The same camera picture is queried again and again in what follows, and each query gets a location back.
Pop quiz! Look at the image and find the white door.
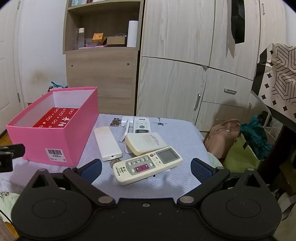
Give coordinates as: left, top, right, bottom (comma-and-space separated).
0, 5, 21, 137

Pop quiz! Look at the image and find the light green bag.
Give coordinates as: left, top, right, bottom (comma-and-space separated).
223, 133, 263, 173

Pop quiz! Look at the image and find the black white patterned paper bag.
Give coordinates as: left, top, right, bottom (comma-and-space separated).
251, 43, 296, 118

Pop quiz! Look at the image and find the brown cardboard box on shelf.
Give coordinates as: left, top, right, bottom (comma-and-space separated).
103, 36, 127, 47

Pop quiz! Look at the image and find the small grey-white remote control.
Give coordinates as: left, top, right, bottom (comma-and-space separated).
133, 117, 150, 134

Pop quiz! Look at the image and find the white paper roll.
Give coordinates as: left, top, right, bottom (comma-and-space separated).
127, 20, 139, 48

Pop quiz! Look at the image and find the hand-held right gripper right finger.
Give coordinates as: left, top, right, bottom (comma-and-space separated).
177, 158, 271, 208

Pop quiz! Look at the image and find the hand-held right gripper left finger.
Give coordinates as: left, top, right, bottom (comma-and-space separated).
23, 159, 115, 208

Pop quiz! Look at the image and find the light green quilt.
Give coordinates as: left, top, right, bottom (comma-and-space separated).
0, 193, 20, 224

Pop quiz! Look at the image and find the pink cardboard box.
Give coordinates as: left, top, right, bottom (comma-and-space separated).
6, 87, 100, 167

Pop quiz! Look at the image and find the teal cloth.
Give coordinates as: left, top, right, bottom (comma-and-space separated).
240, 115, 272, 160

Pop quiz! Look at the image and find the light wooden wardrobe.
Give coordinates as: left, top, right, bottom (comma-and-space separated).
136, 0, 287, 132

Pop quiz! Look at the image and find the wide cream remote control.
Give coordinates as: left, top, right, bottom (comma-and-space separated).
125, 132, 168, 156

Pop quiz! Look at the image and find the long white remote control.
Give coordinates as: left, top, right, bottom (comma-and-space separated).
94, 126, 122, 161

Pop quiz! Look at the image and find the wooden board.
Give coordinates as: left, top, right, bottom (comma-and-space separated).
62, 0, 145, 116

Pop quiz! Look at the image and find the pink bag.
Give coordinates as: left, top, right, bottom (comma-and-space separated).
205, 119, 242, 159

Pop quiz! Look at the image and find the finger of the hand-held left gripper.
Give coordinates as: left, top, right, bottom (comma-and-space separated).
0, 144, 25, 160
0, 155, 13, 173

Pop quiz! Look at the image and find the black hanging bag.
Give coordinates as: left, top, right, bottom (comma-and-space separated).
231, 0, 245, 44

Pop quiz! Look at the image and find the black desk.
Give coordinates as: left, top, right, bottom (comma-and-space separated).
251, 90, 296, 176

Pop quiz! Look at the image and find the cream remote with purple buttons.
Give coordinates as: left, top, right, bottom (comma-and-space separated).
112, 147, 184, 186

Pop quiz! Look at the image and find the white folding stand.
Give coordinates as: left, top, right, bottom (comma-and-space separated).
120, 125, 133, 154

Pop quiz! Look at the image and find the red patterned card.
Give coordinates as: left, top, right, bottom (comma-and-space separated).
32, 107, 81, 128

